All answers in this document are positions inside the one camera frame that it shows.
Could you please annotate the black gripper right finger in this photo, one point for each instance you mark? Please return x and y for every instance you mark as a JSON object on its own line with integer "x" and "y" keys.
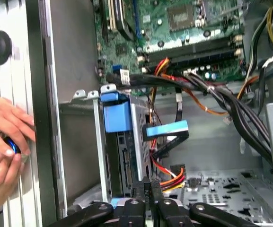
{"x": 171, "y": 212}

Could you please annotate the black graphics card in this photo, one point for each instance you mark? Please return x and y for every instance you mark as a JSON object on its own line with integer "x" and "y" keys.
{"x": 124, "y": 21}

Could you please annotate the silver metal disk bay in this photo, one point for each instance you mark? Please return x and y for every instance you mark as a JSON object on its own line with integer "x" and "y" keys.
{"x": 98, "y": 142}

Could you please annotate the black RAM slot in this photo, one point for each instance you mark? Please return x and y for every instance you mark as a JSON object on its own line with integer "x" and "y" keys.
{"x": 193, "y": 48}
{"x": 209, "y": 59}

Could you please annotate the person's right hand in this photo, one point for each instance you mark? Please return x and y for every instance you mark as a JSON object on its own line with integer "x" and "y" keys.
{"x": 1, "y": 179}

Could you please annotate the green motherboard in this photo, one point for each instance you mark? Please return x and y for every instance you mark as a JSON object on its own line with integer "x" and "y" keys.
{"x": 126, "y": 52}

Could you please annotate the tan chipset heat sink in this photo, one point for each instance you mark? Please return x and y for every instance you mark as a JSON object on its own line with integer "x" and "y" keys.
{"x": 181, "y": 17}

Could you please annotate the hard disk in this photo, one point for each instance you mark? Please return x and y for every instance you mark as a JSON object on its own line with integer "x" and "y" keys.
{"x": 115, "y": 118}

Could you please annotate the person's left hand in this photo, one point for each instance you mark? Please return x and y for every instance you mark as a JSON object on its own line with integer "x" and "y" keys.
{"x": 8, "y": 123}

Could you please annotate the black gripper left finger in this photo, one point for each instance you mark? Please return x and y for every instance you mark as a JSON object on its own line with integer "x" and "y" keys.
{"x": 135, "y": 212}

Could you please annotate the black PC case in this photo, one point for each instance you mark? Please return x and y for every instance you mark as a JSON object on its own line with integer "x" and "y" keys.
{"x": 79, "y": 59}

